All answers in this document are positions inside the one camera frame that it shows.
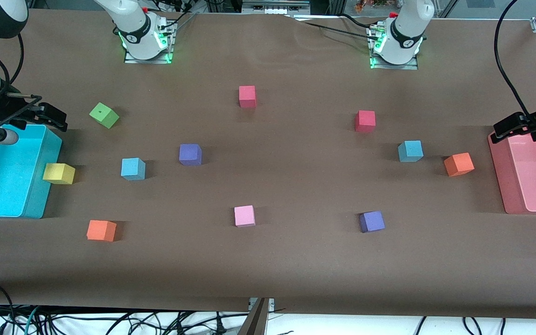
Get blue foam block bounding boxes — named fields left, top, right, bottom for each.
left=121, top=158, right=147, bottom=181
left=398, top=140, right=424, bottom=163

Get orange foam block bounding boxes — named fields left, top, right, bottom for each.
left=87, top=220, right=117, bottom=242
left=443, top=152, right=475, bottom=177

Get green foam block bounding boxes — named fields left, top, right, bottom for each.
left=89, top=102, right=120, bottom=129

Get yellow foam block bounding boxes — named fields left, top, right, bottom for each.
left=42, top=163, right=76, bottom=185

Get red foam block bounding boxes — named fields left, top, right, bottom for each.
left=239, top=85, right=257, bottom=108
left=355, top=110, right=376, bottom=134

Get purple foam block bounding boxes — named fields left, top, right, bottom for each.
left=359, top=211, right=386, bottom=233
left=179, top=144, right=203, bottom=167

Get colourful background items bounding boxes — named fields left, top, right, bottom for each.
left=354, top=0, right=402, bottom=9

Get pink foam block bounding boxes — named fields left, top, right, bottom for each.
left=234, top=205, right=256, bottom=228

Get brown paper table cover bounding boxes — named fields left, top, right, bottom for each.
left=0, top=8, right=536, bottom=321

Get grey metal rack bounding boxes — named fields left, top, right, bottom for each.
left=241, top=0, right=311, bottom=15

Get dark metal bar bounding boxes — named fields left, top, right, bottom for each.
left=237, top=298, right=269, bottom=335

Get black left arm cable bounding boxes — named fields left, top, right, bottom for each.
left=494, top=0, right=532, bottom=117

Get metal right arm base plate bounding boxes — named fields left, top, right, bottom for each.
left=124, top=50, right=174, bottom=65

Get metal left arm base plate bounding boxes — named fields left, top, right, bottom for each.
left=370, top=57, right=420, bottom=71

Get thin black base cable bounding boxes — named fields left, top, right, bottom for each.
left=168, top=9, right=199, bottom=36

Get teal floor cable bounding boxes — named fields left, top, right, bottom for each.
left=23, top=306, right=42, bottom=335

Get black cable tangle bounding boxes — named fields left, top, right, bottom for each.
left=40, top=309, right=250, bottom=335

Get small metal bracket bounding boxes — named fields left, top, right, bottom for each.
left=248, top=298, right=276, bottom=312

